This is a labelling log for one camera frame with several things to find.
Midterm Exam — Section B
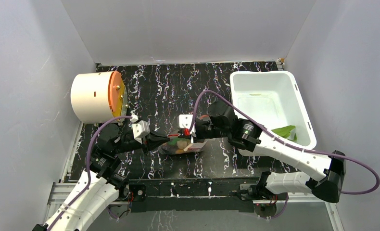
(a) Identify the green chili pepper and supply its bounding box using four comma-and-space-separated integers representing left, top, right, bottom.
168, 137, 182, 146

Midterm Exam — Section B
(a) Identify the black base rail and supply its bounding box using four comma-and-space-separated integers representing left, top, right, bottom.
129, 177, 258, 213

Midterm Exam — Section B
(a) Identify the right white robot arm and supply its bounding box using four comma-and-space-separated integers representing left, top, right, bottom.
178, 101, 345, 203

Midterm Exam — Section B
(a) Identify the garlic bulb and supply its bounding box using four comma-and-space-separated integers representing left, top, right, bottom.
176, 141, 189, 154

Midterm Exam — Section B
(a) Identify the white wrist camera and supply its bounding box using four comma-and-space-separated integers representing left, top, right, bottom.
130, 115, 150, 144
178, 114, 195, 129

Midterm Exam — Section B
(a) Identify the white plastic bin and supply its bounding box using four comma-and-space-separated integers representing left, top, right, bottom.
230, 71, 317, 149

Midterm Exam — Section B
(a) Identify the clear zip top bag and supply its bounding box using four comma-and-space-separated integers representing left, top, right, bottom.
158, 133, 208, 155

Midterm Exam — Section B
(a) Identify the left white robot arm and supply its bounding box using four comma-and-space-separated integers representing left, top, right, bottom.
33, 121, 169, 231

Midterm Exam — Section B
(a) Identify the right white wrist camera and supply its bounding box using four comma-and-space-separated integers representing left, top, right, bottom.
178, 114, 195, 129

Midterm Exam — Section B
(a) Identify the white cylinder orange lid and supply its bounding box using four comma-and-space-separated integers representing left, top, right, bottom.
70, 71, 128, 124

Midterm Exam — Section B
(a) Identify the green leaf vegetable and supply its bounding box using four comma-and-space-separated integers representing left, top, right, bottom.
271, 125, 297, 142

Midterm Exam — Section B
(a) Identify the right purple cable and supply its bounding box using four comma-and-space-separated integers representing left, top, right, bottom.
189, 90, 380, 195

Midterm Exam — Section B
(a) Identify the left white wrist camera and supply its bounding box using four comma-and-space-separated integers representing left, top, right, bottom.
130, 115, 150, 144

